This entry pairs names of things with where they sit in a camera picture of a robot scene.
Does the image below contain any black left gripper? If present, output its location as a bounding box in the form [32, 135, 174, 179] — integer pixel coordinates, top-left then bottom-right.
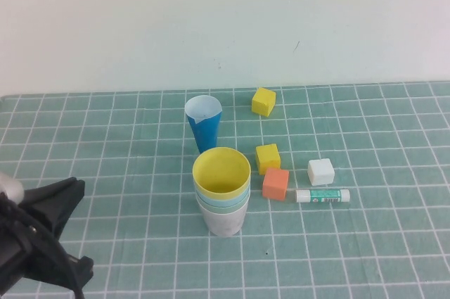
[0, 177, 95, 291]

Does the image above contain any yellow plastic cup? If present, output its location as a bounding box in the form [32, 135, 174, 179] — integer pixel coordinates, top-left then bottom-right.
[192, 147, 252, 198]

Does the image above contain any light blue plastic cup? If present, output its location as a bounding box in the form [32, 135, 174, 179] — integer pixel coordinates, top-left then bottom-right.
[193, 182, 252, 208]

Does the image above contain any white green glue stick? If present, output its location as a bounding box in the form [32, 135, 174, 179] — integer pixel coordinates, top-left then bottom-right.
[294, 188, 352, 204]

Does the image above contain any blue paper cone cup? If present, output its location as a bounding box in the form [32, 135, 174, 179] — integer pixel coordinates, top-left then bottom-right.
[184, 95, 223, 155]

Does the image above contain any yellow foam cube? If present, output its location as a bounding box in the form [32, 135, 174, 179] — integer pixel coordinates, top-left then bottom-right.
[255, 143, 282, 177]
[251, 87, 277, 117]

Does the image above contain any orange foam cube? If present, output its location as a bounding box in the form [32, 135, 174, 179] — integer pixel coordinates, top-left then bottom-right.
[262, 167, 290, 203]

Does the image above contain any pale green plastic cup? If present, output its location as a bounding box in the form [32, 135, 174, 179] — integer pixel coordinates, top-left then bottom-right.
[195, 193, 251, 215]

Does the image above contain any white foam cube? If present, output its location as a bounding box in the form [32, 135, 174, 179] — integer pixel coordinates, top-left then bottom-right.
[307, 158, 335, 186]

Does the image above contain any pink plastic cup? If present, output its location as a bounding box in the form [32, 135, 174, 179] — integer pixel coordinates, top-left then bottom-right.
[197, 202, 250, 238]

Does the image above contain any green grid tablecloth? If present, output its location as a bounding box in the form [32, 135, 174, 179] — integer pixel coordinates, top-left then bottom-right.
[0, 80, 450, 299]

